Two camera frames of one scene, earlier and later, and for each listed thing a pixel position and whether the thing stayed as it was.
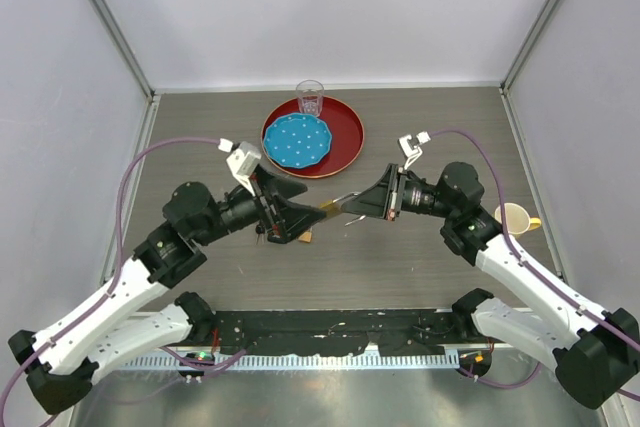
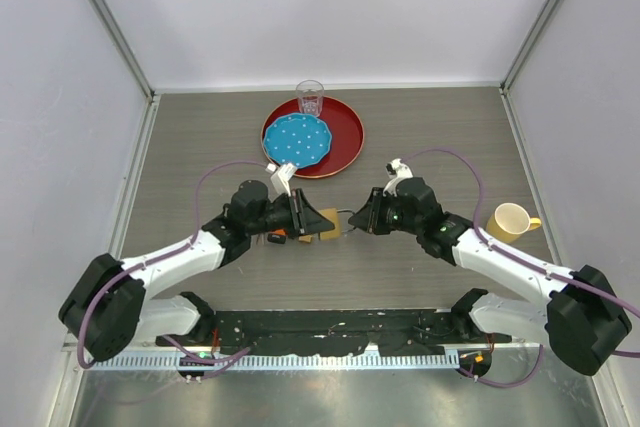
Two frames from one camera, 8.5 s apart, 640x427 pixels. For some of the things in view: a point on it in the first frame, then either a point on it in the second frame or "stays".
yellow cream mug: x=517 y=219 stays
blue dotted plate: x=297 y=140 stays
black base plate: x=391 y=332 stays
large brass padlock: x=331 y=207 -> x=332 y=215
